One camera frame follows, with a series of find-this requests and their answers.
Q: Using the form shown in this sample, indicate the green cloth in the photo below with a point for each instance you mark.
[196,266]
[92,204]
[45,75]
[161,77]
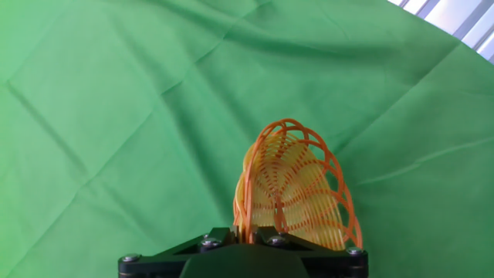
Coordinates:
[154,96]

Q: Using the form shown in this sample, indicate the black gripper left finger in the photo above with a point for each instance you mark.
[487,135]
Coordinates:
[154,262]

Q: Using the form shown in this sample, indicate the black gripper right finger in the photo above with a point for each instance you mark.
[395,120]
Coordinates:
[335,262]

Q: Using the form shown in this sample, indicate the orange woven plastic dish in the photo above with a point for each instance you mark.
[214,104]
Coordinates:
[293,185]

